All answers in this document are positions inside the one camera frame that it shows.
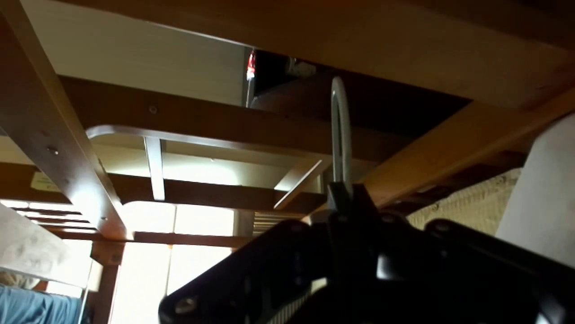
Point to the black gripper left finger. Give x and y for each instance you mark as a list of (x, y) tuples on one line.
[(252, 275)]

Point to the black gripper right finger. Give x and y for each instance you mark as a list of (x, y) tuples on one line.
[(468, 270)]

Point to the white plastic clothes hanger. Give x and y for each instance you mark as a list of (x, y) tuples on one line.
[(340, 131)]

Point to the white pillow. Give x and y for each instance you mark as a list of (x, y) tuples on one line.
[(539, 198)]

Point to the yellow striped cloth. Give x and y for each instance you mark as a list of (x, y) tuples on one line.
[(473, 203)]

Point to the blue cloth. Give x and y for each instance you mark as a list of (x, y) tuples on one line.
[(36, 306)]

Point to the wooden bunk bed frame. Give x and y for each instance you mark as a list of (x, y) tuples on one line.
[(419, 47)]

